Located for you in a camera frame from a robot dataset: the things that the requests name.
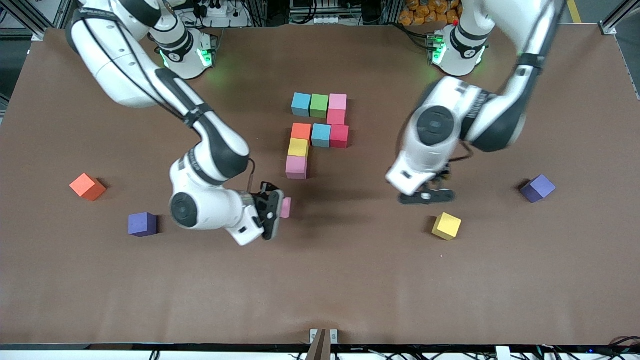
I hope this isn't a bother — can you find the orange foam cube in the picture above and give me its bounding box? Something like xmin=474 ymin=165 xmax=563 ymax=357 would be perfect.
xmin=291 ymin=123 xmax=313 ymax=146
xmin=69 ymin=173 xmax=107 ymax=202

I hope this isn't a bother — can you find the white power strip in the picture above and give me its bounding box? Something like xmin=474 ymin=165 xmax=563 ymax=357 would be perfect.
xmin=202 ymin=1 xmax=232 ymax=18

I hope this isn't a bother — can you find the light blue foam cube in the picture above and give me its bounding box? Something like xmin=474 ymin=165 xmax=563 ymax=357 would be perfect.
xmin=311 ymin=123 xmax=332 ymax=148
xmin=292 ymin=92 xmax=312 ymax=118

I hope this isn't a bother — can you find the small green-lit controller box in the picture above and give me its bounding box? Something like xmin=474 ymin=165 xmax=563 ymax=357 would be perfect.
xmin=425 ymin=32 xmax=447 ymax=65

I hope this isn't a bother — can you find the green foam cube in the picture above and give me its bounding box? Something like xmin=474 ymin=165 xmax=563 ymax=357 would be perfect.
xmin=310 ymin=94 xmax=330 ymax=119

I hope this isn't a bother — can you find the purple foam cube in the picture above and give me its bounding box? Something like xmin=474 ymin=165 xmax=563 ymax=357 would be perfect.
xmin=520 ymin=174 xmax=557 ymax=204
xmin=128 ymin=212 xmax=159 ymax=238

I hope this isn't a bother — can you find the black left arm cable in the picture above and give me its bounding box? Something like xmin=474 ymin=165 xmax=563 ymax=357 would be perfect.
xmin=447 ymin=142 xmax=477 ymax=165

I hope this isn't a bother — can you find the bag of orange items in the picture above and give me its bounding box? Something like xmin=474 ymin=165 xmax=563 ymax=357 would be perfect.
xmin=399 ymin=0 xmax=463 ymax=27

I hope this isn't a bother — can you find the aluminium frame profile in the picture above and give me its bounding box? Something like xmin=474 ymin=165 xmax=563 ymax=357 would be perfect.
xmin=0 ymin=0 xmax=76 ymax=42
xmin=600 ymin=0 xmax=640 ymax=36

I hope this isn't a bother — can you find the background equipment rack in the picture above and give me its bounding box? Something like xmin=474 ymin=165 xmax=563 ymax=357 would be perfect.
xmin=250 ymin=0 xmax=401 ymax=27

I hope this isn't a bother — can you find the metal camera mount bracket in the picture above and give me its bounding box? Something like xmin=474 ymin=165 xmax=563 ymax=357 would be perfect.
xmin=309 ymin=328 xmax=339 ymax=360

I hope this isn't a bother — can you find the black cable bundle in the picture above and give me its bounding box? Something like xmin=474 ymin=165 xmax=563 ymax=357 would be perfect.
xmin=520 ymin=336 xmax=640 ymax=360

